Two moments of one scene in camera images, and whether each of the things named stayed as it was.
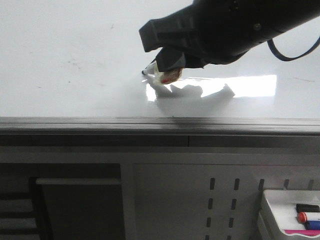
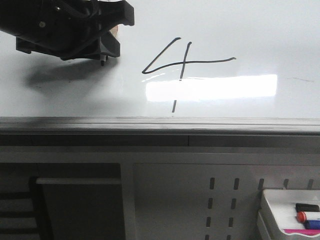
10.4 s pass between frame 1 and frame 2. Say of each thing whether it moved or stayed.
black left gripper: moved
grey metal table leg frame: stayed
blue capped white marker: stayed
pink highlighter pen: stayed
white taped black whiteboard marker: moved
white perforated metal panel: stayed
